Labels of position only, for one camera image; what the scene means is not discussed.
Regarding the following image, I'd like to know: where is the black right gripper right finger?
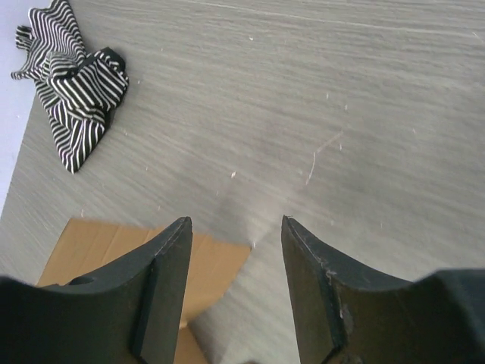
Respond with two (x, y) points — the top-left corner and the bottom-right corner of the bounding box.
(281, 216), (484, 363)

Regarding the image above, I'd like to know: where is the black white striped cloth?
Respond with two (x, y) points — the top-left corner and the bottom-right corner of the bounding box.
(11, 1), (130, 174)

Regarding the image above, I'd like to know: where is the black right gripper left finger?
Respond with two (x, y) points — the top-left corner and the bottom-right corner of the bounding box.
(1, 217), (192, 363)

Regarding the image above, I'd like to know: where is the brown cardboard box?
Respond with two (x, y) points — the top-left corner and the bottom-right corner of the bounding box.
(37, 218), (251, 364)

